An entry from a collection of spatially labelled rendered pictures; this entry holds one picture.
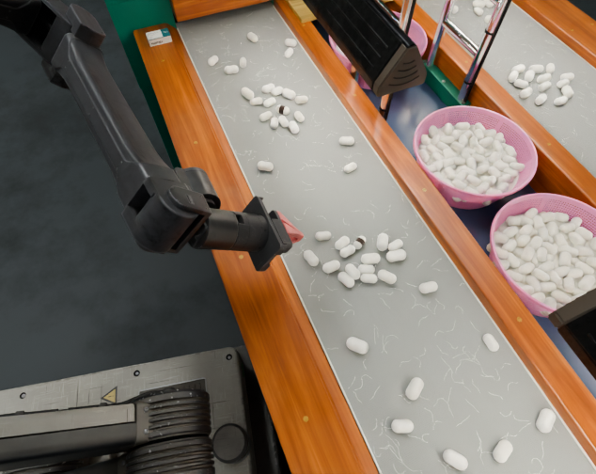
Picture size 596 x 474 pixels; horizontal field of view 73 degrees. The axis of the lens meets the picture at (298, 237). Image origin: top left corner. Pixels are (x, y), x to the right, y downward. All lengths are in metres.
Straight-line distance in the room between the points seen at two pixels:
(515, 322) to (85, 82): 0.77
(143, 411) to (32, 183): 1.63
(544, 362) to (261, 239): 0.50
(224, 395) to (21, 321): 1.03
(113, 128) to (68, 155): 1.63
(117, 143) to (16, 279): 1.39
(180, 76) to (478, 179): 0.76
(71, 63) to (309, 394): 0.61
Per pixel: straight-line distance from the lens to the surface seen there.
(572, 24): 1.49
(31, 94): 2.64
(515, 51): 1.36
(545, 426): 0.77
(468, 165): 0.99
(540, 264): 0.91
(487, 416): 0.76
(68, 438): 0.66
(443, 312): 0.78
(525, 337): 0.79
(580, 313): 0.46
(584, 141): 1.17
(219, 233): 0.54
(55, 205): 2.04
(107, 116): 0.61
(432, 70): 1.25
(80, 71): 0.69
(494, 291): 0.80
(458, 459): 0.71
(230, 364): 0.99
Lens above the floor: 1.43
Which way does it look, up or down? 59 degrees down
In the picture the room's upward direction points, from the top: straight up
